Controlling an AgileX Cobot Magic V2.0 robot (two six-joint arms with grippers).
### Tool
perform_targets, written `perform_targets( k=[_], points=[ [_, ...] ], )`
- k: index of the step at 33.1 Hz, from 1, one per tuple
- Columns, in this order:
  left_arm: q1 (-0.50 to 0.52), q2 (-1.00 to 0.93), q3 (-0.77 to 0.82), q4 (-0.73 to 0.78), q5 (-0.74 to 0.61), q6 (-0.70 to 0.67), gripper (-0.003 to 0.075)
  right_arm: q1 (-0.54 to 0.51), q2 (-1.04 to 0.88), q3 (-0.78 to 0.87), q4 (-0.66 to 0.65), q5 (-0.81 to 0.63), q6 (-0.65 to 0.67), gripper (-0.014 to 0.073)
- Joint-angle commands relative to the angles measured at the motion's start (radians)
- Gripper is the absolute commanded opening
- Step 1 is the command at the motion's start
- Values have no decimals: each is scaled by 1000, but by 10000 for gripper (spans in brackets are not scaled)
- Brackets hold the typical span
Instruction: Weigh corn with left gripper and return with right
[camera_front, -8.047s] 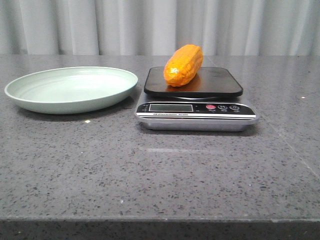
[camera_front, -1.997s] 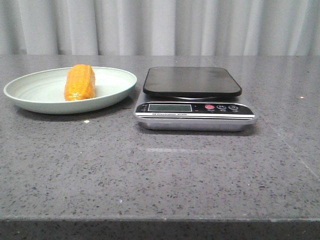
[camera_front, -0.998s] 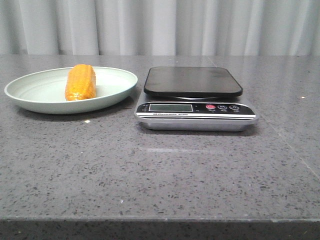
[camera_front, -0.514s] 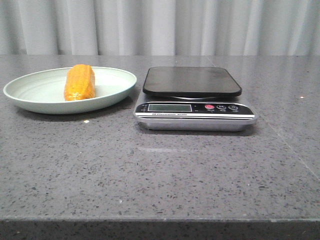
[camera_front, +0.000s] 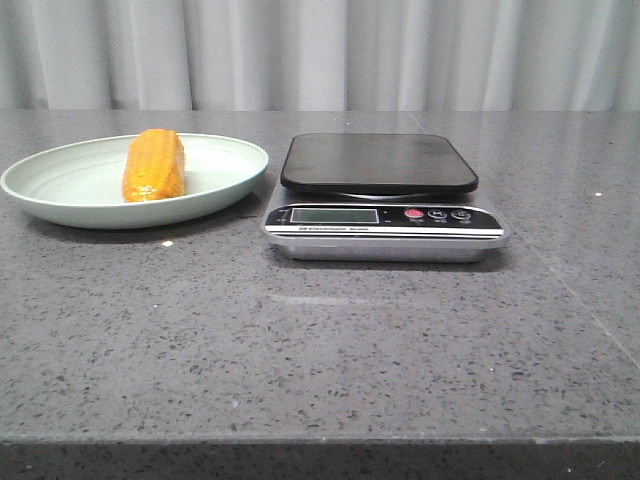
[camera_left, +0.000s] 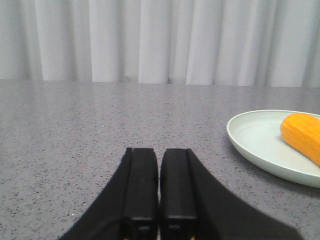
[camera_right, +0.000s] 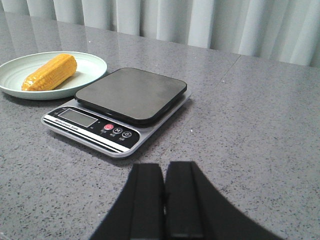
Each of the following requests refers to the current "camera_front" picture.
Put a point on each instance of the pale green plate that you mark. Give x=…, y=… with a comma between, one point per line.
x=80, y=184

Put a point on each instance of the orange corn cob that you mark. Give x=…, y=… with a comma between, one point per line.
x=155, y=167

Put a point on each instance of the silver black kitchen scale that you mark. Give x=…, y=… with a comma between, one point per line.
x=380, y=197

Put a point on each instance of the white curtain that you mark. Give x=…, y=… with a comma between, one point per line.
x=321, y=55

